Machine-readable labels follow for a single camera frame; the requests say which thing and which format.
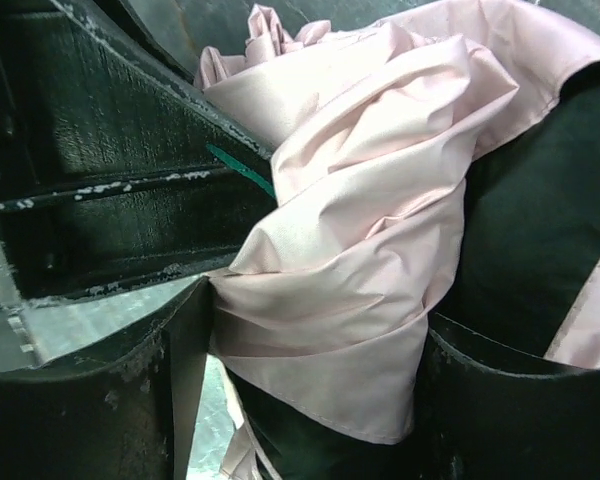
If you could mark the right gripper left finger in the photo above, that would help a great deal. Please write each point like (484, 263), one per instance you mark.
(124, 407)

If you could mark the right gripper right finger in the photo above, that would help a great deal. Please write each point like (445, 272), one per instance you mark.
(487, 411)

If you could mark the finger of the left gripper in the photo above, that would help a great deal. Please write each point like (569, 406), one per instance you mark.
(115, 172)

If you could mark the pink folding umbrella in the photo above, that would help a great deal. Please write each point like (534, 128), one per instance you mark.
(437, 168)

